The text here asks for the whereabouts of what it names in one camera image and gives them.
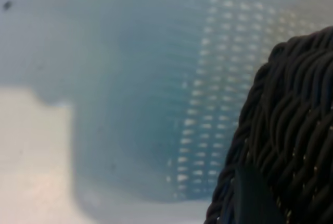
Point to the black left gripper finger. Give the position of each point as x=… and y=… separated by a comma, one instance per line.
x=249, y=203

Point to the dark brown wicker basket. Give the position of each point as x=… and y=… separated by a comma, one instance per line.
x=286, y=104

